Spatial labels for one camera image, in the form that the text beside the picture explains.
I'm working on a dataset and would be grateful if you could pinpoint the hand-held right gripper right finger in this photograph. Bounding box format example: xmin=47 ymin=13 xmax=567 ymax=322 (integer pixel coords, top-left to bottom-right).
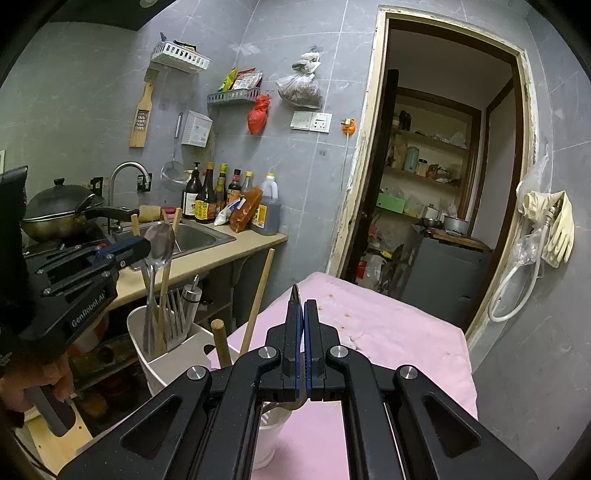
xmin=302 ymin=299 xmax=539 ymax=480

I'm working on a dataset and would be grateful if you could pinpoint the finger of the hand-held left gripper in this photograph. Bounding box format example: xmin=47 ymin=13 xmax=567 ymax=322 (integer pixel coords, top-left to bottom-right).
xmin=91 ymin=236 xmax=152 ymax=268
xmin=108 ymin=256 xmax=147 ymax=282

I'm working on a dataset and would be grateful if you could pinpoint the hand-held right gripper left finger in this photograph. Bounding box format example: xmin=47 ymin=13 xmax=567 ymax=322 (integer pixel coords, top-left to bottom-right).
xmin=58 ymin=299 xmax=304 ymax=480

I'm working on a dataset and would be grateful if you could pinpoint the metal spoon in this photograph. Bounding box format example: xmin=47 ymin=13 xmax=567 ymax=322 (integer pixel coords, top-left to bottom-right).
xmin=141 ymin=223 xmax=176 ymax=358

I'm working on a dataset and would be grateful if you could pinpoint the metal fork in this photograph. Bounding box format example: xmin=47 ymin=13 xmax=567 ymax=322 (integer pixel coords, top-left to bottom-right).
xmin=164 ymin=288 xmax=191 ymax=340

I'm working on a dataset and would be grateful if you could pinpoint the metal peeler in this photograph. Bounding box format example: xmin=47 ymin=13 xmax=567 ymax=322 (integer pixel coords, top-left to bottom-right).
xmin=181 ymin=275 xmax=202 ymax=335

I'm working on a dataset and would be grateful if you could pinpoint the wooden utensil handle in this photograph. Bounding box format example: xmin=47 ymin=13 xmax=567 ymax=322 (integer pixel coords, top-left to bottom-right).
xmin=211 ymin=319 xmax=233 ymax=368

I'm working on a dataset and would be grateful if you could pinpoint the white plastic utensil basket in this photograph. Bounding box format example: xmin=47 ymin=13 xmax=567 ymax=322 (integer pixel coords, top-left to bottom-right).
xmin=127 ymin=305 xmax=294 ymax=469

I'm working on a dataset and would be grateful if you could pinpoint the person's left hand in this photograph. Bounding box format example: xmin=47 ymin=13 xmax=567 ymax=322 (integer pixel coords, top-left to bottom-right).
xmin=0 ymin=344 xmax=75 ymax=409

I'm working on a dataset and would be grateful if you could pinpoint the black wok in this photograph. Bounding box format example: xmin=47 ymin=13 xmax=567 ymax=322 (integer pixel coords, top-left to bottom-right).
xmin=21 ymin=178 xmax=139 ymax=243

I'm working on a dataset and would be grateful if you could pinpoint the steel sink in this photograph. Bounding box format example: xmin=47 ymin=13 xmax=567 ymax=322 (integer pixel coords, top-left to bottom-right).
xmin=113 ymin=219 xmax=237 ymax=273

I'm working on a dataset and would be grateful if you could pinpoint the pink tablecloth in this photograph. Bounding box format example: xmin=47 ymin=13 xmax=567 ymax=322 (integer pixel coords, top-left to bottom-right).
xmin=208 ymin=271 xmax=478 ymax=480

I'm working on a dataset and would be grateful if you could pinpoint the metal faucet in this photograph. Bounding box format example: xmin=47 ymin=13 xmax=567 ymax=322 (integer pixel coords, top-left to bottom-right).
xmin=108 ymin=161 xmax=153 ymax=232

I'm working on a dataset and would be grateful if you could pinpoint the dark pump bottle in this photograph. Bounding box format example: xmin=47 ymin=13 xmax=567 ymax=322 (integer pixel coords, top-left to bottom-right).
xmin=181 ymin=162 xmax=204 ymax=220

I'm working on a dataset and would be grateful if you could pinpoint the yellow label sauce bottle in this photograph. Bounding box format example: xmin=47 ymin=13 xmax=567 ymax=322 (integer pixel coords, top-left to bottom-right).
xmin=195 ymin=161 xmax=218 ymax=224

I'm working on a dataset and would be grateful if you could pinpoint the metal strainer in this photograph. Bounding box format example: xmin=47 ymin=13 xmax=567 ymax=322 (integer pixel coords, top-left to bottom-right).
xmin=161 ymin=112 xmax=188 ymax=184

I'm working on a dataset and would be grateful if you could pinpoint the white blue seasoning packet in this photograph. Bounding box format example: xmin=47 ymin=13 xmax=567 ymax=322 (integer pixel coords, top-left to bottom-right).
xmin=213 ymin=196 xmax=245 ymax=227

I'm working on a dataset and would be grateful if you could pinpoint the beige kitchen counter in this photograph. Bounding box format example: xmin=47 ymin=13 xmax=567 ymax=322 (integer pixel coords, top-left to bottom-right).
xmin=23 ymin=217 xmax=288 ymax=315

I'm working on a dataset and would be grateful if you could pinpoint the orange seasoning packet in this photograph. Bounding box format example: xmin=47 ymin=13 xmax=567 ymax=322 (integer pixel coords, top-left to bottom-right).
xmin=229 ymin=187 xmax=264 ymax=233

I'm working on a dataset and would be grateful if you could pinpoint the wooden grater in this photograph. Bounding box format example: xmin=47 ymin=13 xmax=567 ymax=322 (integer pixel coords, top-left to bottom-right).
xmin=128 ymin=69 xmax=158 ymax=148

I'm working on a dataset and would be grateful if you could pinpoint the large vinegar jug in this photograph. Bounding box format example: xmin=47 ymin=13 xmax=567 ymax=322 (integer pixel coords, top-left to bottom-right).
xmin=250 ymin=173 xmax=282 ymax=233

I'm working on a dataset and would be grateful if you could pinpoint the grey cabinet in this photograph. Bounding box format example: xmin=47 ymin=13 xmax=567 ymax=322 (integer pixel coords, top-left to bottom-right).
xmin=399 ymin=235 xmax=494 ymax=328

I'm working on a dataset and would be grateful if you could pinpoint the green box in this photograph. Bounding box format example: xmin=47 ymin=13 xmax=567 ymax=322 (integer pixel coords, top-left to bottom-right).
xmin=376 ymin=193 xmax=406 ymax=214

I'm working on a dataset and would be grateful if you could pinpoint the dark wooden door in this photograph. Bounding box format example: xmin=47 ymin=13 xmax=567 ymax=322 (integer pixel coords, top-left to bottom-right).
xmin=365 ymin=69 xmax=400 ymax=282

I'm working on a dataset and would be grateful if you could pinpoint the wooden cutting board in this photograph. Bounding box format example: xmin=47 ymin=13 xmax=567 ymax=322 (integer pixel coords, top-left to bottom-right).
xmin=427 ymin=228 xmax=490 ymax=252

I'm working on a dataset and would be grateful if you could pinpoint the metal pot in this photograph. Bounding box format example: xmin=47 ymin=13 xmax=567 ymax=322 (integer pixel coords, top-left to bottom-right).
xmin=442 ymin=216 xmax=471 ymax=236

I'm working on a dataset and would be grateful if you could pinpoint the red plastic bag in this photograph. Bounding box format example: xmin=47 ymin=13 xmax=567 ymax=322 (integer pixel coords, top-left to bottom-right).
xmin=247 ymin=95 xmax=271 ymax=136

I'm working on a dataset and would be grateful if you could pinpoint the red snack packet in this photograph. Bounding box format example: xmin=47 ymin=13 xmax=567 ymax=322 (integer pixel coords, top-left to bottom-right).
xmin=231 ymin=68 xmax=264 ymax=90

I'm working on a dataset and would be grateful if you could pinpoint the black range hood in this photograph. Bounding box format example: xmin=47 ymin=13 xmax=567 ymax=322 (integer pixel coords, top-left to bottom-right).
xmin=46 ymin=0 xmax=176 ymax=32

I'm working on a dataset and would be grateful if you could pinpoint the clear bag of dried food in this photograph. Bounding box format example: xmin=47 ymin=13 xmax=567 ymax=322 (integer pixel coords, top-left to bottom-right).
xmin=276 ymin=73 xmax=322 ymax=109

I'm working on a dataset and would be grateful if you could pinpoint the clear plastic bag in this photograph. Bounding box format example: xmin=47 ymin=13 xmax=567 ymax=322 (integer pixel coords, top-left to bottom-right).
xmin=510 ymin=161 xmax=550 ymax=278

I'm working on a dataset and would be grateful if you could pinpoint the wooden shelf unit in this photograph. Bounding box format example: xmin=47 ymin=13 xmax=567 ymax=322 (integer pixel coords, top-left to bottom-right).
xmin=385 ymin=88 xmax=483 ymax=222

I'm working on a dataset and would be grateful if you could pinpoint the small white knotted bag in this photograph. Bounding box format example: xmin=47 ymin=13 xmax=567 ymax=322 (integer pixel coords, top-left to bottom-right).
xmin=292 ymin=52 xmax=321 ymax=75

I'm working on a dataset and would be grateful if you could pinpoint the cream rubber glove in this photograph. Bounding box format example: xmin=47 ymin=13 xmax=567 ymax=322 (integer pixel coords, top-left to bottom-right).
xmin=523 ymin=190 xmax=555 ymax=222
xmin=542 ymin=191 xmax=574 ymax=268

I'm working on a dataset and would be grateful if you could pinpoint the white wall box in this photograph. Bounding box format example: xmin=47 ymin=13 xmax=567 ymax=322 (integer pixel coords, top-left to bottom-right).
xmin=181 ymin=111 xmax=213 ymax=148

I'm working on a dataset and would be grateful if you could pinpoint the thin wall cable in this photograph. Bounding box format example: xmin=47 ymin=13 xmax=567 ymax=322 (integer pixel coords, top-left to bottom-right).
xmin=343 ymin=136 xmax=350 ymax=278

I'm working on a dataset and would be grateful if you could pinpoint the grey wall shelf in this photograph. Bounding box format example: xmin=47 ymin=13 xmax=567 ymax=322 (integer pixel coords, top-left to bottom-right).
xmin=207 ymin=88 xmax=262 ymax=106

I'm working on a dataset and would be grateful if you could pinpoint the white wall basket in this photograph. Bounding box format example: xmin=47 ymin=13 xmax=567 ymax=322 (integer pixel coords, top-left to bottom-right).
xmin=150 ymin=41 xmax=211 ymax=73

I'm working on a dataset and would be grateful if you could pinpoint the wooden door frame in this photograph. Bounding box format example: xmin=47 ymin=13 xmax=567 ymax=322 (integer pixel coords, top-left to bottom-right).
xmin=325 ymin=4 xmax=541 ymax=342

